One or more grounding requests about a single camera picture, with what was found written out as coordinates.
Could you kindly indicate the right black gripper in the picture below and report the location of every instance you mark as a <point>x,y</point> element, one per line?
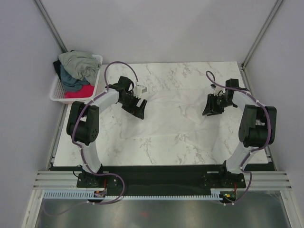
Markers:
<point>211,108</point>

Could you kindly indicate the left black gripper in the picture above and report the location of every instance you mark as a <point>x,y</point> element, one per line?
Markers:
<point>138,112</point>

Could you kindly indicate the white t shirt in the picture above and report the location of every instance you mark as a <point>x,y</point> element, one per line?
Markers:
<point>175,112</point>

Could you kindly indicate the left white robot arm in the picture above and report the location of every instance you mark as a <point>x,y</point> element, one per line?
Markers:
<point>83,125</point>

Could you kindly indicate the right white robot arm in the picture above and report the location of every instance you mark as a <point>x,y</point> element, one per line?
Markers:
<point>256,131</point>

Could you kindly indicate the red t shirt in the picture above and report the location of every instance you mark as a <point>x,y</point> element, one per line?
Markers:
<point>84,92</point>

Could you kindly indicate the grey t shirt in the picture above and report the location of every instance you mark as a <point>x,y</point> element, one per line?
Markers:
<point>81,65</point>

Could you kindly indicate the white plastic basket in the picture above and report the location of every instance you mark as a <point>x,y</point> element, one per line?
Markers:
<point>58,92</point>

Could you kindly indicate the teal t shirt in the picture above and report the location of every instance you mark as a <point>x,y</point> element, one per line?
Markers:
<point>69,83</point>

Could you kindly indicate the black t shirt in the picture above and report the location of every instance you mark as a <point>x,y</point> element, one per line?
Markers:
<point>67,61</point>

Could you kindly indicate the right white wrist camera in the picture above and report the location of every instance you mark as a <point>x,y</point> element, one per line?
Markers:
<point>217,90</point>

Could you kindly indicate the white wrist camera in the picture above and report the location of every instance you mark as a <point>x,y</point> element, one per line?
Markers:
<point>217,90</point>
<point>139,90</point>

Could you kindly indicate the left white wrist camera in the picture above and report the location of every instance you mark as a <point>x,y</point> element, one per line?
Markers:
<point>139,90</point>

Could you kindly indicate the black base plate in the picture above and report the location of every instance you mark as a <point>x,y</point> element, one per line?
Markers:
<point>157,179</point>

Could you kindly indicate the white slotted cable duct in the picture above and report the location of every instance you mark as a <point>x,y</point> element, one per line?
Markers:
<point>91,194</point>

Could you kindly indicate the aluminium front rail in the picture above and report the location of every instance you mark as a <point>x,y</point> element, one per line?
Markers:
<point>261,180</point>

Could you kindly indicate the right aluminium frame post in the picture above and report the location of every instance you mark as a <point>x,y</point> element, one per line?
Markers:
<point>271,16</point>

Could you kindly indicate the aluminium frame post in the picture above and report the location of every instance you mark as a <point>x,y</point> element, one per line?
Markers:
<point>50,24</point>
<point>271,16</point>

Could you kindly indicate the left aluminium frame post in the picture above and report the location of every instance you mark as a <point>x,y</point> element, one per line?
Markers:
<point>50,24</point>

